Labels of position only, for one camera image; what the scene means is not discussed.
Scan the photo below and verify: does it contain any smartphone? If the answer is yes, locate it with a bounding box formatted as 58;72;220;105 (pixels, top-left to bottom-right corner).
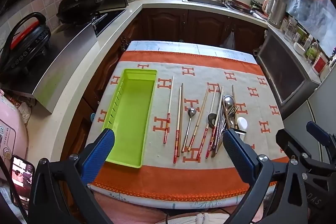
10;155;36;216

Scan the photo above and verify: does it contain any large shiny metal spoon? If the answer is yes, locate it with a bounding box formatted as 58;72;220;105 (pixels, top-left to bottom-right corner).
214;95;235;157

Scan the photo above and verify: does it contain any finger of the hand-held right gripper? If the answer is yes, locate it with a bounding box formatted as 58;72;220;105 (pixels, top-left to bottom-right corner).
307;121;336;169
276;129;319;174

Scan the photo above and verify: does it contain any person's pink clothing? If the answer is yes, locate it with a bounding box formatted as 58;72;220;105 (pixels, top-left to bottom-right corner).
92;191;265;224

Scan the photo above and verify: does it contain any large steel spoon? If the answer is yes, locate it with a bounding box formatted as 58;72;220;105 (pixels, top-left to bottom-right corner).
223;105;239;132

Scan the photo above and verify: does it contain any white bowl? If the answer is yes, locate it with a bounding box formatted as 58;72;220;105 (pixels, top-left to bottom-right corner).
293;42;306;55

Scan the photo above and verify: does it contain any brown banded bamboo chopstick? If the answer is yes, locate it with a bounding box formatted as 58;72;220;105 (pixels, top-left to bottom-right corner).
187;85;210;152

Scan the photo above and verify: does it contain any grey countertop oven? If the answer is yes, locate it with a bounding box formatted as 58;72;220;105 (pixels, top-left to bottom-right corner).
253;30;322;113

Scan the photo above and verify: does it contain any glass jar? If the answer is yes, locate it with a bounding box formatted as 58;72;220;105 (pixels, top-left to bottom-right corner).
283;15;298;42

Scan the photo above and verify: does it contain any black wok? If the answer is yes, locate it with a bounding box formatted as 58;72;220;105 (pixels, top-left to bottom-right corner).
56;0;130;25

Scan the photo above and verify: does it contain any crumpled printed plastic bag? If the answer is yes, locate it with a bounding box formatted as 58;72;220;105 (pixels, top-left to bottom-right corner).
8;97;36;123

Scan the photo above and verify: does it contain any black glass cooktop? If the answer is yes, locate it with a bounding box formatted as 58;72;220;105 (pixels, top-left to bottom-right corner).
93;9;127;37

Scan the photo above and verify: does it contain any silver metal chopstick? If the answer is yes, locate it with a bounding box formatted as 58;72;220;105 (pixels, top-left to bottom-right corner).
215;88;225;148
212;86;224;149

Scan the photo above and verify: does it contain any small spoon with gold handle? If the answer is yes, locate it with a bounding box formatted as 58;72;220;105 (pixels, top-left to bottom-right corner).
181;107;197;153

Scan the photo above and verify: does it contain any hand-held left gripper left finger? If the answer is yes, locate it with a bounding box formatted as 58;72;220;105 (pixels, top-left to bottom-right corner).
28;128;116;224

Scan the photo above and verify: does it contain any pink rice cooker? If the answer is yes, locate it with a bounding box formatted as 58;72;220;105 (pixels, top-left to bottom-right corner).
0;94;29;180

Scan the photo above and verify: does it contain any white ceramic spoon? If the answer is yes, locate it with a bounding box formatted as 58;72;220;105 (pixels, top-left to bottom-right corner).
236;117;248;142

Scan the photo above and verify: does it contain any green label jar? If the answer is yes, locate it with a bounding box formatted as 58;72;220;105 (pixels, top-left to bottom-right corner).
294;26;307;46

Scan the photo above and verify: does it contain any steel sink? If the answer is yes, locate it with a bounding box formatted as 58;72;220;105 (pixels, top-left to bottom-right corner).
182;0;231;9

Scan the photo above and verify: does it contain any white kitchen countertop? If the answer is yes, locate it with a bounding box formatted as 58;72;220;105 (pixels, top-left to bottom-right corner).
26;0;336;161

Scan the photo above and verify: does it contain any pale floral tablecloth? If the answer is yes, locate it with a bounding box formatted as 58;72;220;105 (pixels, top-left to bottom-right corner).
88;40;279;211

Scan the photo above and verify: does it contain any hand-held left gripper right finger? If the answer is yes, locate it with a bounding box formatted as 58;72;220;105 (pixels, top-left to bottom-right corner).
222;129;309;224

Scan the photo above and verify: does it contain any steel splash guard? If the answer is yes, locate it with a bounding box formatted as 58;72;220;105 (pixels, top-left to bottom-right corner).
31;22;99;114

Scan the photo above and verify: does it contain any green plastic utensil tray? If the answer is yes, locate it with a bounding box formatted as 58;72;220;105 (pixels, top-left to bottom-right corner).
101;69;158;169

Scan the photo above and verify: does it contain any black red pressure cooker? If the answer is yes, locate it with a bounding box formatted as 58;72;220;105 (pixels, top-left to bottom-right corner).
0;12;51;77

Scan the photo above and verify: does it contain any red pan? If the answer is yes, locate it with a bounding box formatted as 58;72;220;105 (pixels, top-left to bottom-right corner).
230;0;254;10

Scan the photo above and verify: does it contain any white plastic bag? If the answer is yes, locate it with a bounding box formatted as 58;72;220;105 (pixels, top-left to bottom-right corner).
220;31;235;48

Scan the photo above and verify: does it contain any green label bottle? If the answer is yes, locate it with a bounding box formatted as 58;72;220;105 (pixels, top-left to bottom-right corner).
304;39;321;64

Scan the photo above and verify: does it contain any orange grey printed blanket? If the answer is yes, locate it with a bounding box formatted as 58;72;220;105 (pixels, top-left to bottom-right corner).
89;49;289;201

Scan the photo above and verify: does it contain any red label jar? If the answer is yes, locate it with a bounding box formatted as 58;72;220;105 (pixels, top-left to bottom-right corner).
312;55;328;76

